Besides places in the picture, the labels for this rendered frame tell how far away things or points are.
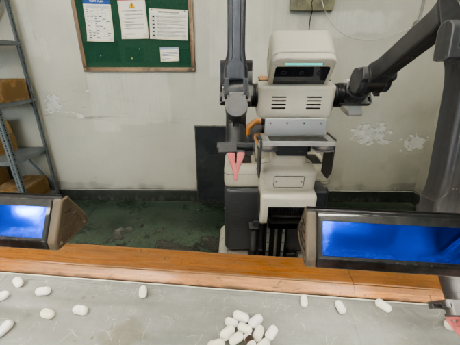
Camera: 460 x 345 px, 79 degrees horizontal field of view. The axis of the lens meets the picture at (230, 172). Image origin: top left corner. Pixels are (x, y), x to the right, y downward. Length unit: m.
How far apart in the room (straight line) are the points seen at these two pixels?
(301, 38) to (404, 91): 1.90
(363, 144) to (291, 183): 1.70
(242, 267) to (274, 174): 0.44
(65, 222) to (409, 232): 0.48
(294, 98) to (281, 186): 0.35
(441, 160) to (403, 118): 2.19
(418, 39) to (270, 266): 0.66
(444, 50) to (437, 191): 0.27
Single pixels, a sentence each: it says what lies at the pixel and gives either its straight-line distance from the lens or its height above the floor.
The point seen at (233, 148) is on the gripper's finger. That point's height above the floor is 1.08.
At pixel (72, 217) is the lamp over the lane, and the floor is 1.07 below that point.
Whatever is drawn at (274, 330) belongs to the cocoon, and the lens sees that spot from 0.69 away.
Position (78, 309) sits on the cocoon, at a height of 0.76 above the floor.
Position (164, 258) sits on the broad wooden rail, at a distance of 0.86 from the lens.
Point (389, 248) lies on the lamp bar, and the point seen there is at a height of 1.07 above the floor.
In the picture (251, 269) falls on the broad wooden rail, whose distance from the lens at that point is 0.81.
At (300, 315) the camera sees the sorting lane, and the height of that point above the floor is 0.74.
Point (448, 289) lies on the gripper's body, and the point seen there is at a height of 0.89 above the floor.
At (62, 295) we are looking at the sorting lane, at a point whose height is 0.74.
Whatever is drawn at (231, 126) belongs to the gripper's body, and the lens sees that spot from 0.76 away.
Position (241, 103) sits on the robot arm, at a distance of 0.70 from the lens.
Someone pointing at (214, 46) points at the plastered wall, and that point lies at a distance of 2.43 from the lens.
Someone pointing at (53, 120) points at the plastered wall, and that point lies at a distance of 2.96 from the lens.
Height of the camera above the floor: 1.30
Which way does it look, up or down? 22 degrees down
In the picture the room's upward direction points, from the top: straight up
